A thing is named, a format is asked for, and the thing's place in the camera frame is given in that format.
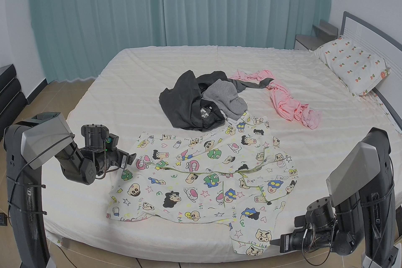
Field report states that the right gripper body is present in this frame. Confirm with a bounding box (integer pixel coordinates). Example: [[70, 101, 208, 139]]
[[280, 230, 311, 253]]

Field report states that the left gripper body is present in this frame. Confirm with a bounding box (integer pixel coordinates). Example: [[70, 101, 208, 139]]
[[104, 149, 138, 170]]

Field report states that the white printed pyjama top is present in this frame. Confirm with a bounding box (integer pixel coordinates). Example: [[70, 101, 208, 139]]
[[106, 111, 301, 256]]

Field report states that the bed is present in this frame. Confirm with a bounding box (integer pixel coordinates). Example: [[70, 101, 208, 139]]
[[44, 11, 402, 259]]

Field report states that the black garment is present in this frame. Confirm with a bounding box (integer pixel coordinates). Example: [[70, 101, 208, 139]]
[[158, 70, 228, 131]]

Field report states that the black chest of drawers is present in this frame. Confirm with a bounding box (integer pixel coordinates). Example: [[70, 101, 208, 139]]
[[0, 64, 27, 135]]

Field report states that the grey knit garment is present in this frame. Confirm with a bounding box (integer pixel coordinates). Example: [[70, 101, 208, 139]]
[[202, 80, 249, 120]]

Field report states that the pink garment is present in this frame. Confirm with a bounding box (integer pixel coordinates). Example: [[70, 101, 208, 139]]
[[228, 69, 323, 130]]

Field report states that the dark grey garment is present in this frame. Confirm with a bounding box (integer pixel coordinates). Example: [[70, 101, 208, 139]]
[[228, 77, 274, 93]]

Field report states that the blue-green curtain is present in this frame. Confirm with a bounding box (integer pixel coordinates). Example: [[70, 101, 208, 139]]
[[28, 0, 333, 83]]

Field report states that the white printed pillow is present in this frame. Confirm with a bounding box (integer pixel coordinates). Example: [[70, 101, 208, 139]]
[[313, 36, 391, 97]]

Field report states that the grey bedside table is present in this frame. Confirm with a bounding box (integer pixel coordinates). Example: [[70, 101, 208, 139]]
[[295, 19, 339, 50]]

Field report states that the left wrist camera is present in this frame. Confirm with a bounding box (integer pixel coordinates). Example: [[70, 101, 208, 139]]
[[104, 133, 120, 150]]

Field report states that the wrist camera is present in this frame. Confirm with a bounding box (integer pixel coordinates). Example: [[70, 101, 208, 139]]
[[294, 214, 308, 230], [104, 133, 120, 150]]

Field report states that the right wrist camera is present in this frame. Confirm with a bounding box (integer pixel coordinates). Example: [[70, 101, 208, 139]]
[[294, 214, 308, 230]]

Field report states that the black cable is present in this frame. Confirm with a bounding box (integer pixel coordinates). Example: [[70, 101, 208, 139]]
[[59, 246, 74, 268]]

